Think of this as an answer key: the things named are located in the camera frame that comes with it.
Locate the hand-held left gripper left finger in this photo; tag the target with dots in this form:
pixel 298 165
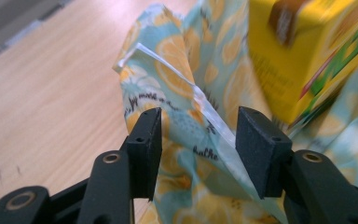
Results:
pixel 143 155

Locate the yellow carton box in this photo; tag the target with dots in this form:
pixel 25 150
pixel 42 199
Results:
pixel 298 59

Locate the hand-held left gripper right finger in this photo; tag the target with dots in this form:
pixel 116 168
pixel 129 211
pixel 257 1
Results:
pixel 261 149

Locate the orange print fabric bag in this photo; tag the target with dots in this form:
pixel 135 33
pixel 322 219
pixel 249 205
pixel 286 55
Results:
pixel 195 102

